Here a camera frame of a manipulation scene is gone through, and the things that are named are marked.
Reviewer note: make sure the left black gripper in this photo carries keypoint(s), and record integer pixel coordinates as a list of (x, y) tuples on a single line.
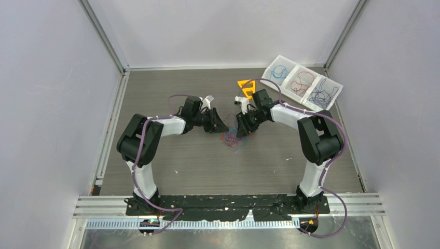
[(215, 125)]

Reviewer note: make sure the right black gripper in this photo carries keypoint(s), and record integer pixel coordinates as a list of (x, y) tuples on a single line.
[(244, 127)]

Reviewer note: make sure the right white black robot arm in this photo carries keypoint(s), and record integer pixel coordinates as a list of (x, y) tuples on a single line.
[(319, 137)]

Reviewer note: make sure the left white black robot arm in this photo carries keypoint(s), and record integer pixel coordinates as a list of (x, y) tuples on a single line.
[(139, 141)]

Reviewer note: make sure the white three-compartment plastic tray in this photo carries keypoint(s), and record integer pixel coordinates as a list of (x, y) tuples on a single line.
[(305, 86)]

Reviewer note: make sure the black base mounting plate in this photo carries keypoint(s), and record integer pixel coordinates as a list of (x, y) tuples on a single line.
[(224, 208)]

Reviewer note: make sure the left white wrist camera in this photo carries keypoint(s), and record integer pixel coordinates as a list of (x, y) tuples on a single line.
[(206, 102)]

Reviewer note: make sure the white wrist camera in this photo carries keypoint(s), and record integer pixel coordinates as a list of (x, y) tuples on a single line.
[(243, 103), (206, 102)]

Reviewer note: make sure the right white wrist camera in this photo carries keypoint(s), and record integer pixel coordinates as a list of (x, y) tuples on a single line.
[(243, 103)]

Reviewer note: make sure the yellow triangular plastic frame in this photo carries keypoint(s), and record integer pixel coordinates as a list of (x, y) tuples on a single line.
[(248, 87)]

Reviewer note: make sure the aluminium front rail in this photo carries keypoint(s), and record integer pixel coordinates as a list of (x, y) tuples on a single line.
[(109, 212)]

